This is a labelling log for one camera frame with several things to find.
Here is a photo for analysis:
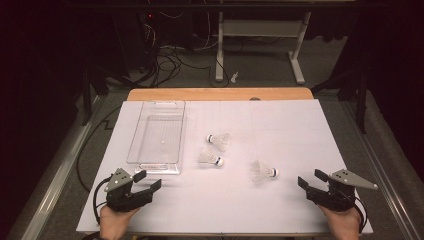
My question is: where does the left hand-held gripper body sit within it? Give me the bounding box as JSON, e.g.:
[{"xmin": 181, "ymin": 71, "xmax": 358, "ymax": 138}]
[{"xmin": 104, "ymin": 167, "xmax": 154, "ymax": 213}]

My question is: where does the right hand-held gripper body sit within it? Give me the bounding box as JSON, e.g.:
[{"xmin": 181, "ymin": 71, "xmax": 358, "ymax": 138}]
[{"xmin": 304, "ymin": 168, "xmax": 379, "ymax": 213}]

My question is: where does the clear plastic bin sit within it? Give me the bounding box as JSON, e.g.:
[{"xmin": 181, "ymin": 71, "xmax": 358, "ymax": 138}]
[{"xmin": 125, "ymin": 100, "xmax": 187, "ymax": 176}]

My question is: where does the white feather shuttlecock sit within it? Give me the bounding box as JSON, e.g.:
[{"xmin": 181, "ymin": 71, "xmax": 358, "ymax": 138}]
[
  {"xmin": 197, "ymin": 146, "xmax": 225, "ymax": 168},
  {"xmin": 249, "ymin": 160, "xmax": 279, "ymax": 184},
  {"xmin": 205, "ymin": 132, "xmax": 232, "ymax": 153}
]

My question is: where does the person's right hand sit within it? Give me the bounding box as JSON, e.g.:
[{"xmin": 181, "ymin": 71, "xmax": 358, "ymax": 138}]
[{"xmin": 316, "ymin": 203, "xmax": 363, "ymax": 240}]

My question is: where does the person's left hand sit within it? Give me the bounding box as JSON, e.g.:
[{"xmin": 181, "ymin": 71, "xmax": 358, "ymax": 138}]
[{"xmin": 99, "ymin": 203, "xmax": 141, "ymax": 240}]

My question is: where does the white table board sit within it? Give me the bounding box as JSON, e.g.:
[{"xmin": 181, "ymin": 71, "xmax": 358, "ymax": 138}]
[{"xmin": 75, "ymin": 98, "xmax": 374, "ymax": 235}]

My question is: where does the black metal stand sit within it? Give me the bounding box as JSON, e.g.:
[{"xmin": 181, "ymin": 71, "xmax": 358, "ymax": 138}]
[
  {"xmin": 81, "ymin": 64, "xmax": 111, "ymax": 127},
  {"xmin": 311, "ymin": 66, "xmax": 369, "ymax": 134}
]

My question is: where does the wooden table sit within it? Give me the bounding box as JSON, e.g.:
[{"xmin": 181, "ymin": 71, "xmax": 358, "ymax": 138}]
[{"xmin": 127, "ymin": 87, "xmax": 314, "ymax": 102}]

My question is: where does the dark computer tower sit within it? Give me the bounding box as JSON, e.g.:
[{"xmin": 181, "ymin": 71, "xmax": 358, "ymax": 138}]
[{"xmin": 113, "ymin": 9, "xmax": 161, "ymax": 71}]

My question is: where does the left hand-held gripper cable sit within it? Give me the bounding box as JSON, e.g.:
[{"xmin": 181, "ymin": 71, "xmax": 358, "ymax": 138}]
[{"xmin": 93, "ymin": 176, "xmax": 113, "ymax": 225}]

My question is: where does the hand-held gripper cable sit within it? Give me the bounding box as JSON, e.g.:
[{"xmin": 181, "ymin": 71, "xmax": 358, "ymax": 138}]
[
  {"xmin": 353, "ymin": 195, "xmax": 369, "ymax": 234},
  {"xmin": 93, "ymin": 176, "xmax": 113, "ymax": 225}
]

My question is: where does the right hand-held gripper cable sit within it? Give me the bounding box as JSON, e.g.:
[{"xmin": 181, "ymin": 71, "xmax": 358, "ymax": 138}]
[{"xmin": 353, "ymin": 195, "xmax": 369, "ymax": 234}]

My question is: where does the aluminium floor rail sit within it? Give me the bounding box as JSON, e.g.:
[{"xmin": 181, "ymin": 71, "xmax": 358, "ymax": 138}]
[
  {"xmin": 19, "ymin": 96, "xmax": 108, "ymax": 240},
  {"xmin": 339, "ymin": 99, "xmax": 424, "ymax": 240}
]

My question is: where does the black floor cable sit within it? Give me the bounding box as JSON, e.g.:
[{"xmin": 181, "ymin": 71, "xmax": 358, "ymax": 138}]
[{"xmin": 76, "ymin": 105, "xmax": 123, "ymax": 193}]

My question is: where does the tangle of floor cables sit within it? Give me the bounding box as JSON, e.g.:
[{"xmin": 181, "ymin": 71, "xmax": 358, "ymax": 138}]
[{"xmin": 143, "ymin": 11, "xmax": 231, "ymax": 88}]

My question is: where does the white metal desk frame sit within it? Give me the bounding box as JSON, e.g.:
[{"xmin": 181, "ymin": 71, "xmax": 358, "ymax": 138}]
[{"xmin": 214, "ymin": 11, "xmax": 313, "ymax": 85}]

